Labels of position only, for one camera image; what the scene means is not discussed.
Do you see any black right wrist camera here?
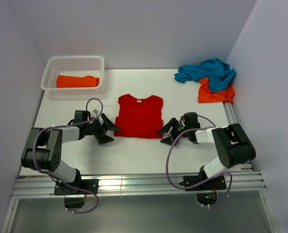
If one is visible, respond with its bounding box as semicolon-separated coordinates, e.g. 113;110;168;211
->
181;112;201;129

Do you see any aluminium rail frame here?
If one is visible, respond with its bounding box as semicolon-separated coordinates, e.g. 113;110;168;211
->
0;101;280;233

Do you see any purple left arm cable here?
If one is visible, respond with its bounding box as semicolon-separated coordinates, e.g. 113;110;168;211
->
33;98;104;214

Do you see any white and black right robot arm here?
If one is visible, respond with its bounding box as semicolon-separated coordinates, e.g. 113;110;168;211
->
156;112;256;189

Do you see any red t shirt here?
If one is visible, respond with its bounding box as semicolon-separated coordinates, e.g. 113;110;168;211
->
114;94;163;139

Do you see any rolled orange t shirt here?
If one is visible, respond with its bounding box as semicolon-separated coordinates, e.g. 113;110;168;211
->
56;75;100;88

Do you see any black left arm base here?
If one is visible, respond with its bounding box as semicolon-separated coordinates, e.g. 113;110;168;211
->
53;179;99;210

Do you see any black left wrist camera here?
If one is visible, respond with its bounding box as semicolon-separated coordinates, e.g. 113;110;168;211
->
72;109;99;124

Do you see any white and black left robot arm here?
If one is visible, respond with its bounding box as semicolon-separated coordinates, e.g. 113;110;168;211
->
21;110;120;194

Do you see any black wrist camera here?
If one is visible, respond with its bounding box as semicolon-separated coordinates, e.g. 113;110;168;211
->
181;112;201;129
72;109;99;124

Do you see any blue t shirt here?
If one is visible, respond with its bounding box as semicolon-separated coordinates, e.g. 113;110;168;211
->
174;59;236;92

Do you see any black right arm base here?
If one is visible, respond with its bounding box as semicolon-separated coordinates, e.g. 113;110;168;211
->
179;175;227;205

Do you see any white plastic basket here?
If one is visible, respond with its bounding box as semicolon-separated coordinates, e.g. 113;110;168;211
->
40;55;105;96

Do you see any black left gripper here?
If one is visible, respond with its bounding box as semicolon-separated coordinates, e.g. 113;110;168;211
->
84;114;120;144

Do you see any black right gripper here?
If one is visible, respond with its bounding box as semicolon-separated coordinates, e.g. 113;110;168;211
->
156;117;190;146

